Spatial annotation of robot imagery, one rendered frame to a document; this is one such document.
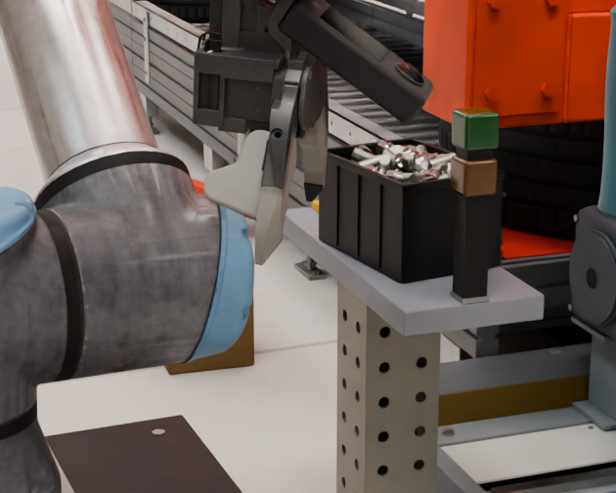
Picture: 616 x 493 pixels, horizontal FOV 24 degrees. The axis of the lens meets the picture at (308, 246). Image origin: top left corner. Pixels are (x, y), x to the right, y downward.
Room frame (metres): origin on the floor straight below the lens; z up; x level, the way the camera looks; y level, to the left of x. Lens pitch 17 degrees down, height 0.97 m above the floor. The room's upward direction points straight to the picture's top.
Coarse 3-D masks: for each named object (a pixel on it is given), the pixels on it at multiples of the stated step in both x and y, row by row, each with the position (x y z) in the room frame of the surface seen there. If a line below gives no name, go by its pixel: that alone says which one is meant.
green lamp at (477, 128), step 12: (468, 108) 1.49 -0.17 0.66; (480, 108) 1.49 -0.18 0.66; (456, 120) 1.48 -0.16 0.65; (468, 120) 1.45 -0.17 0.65; (480, 120) 1.46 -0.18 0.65; (492, 120) 1.46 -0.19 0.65; (456, 132) 1.48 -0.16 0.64; (468, 132) 1.45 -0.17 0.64; (480, 132) 1.46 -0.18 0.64; (492, 132) 1.46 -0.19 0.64; (456, 144) 1.48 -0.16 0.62; (468, 144) 1.45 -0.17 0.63; (480, 144) 1.46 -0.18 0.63; (492, 144) 1.46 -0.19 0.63
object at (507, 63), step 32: (448, 0) 2.07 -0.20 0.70; (480, 0) 2.00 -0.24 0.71; (512, 0) 2.02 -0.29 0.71; (544, 0) 2.04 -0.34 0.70; (448, 32) 2.07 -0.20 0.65; (480, 32) 2.00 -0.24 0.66; (512, 32) 2.02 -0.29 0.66; (544, 32) 2.04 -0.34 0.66; (448, 64) 2.06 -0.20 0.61; (480, 64) 2.00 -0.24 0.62; (512, 64) 2.02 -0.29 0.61; (544, 64) 2.04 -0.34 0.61; (448, 96) 2.06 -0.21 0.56; (480, 96) 2.00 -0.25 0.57; (512, 96) 2.02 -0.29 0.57; (544, 96) 2.03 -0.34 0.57
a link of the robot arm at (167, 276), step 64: (0, 0) 1.38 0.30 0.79; (64, 0) 1.35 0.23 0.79; (64, 64) 1.30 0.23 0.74; (128, 64) 1.35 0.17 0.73; (64, 128) 1.26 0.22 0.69; (128, 128) 1.27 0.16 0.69; (64, 192) 1.20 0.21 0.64; (128, 192) 1.19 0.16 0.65; (192, 192) 1.24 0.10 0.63; (128, 256) 1.14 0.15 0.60; (192, 256) 1.17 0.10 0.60; (128, 320) 1.12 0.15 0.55; (192, 320) 1.15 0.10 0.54
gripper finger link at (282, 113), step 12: (288, 84) 0.97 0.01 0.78; (288, 96) 0.97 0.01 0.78; (276, 108) 0.96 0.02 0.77; (288, 108) 0.96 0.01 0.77; (276, 120) 0.96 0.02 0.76; (288, 120) 0.95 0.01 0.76; (276, 132) 0.96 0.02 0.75; (288, 132) 0.95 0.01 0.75; (276, 144) 0.95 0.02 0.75; (288, 144) 0.96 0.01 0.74; (276, 156) 0.95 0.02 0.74; (264, 168) 0.95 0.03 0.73; (276, 168) 0.95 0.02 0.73; (264, 180) 0.95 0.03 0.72; (276, 180) 0.95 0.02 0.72
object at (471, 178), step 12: (456, 156) 1.48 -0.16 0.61; (456, 168) 1.47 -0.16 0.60; (468, 168) 1.45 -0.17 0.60; (480, 168) 1.46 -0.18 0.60; (492, 168) 1.46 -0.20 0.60; (456, 180) 1.47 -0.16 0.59; (468, 180) 1.45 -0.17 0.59; (480, 180) 1.46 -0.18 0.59; (492, 180) 1.46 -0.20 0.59; (456, 192) 1.48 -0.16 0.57; (468, 192) 1.45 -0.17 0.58; (480, 192) 1.46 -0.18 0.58; (492, 192) 1.46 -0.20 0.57
